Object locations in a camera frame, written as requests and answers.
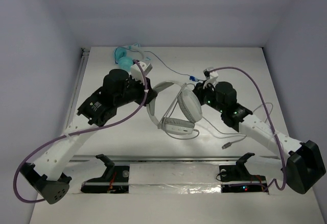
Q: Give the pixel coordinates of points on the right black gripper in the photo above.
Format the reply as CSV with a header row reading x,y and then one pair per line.
x,y
200,91

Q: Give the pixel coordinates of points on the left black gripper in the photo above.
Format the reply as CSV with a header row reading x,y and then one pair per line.
x,y
149,95

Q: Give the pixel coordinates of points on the white grey headphones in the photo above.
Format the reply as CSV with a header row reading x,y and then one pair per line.
x,y
188,104

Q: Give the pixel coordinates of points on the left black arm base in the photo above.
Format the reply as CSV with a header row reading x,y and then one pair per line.
x,y
115,179

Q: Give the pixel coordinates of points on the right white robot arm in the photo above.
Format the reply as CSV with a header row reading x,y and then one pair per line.
x,y
299,164

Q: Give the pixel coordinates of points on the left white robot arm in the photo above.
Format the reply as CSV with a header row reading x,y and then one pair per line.
x,y
119,98

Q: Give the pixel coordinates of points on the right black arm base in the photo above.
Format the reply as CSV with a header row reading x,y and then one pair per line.
x,y
236,178

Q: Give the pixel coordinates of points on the teal white headphones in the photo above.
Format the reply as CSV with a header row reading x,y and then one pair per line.
x,y
122,59

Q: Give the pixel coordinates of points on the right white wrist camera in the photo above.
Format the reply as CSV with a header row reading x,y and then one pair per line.
x,y
211,76

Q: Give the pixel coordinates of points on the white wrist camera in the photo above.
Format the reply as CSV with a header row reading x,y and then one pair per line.
x,y
140,69
211,76

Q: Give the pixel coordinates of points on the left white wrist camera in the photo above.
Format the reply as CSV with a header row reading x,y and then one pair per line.
x,y
140,69

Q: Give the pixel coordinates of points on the metal rail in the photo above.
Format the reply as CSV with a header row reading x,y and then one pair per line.
x,y
160,158

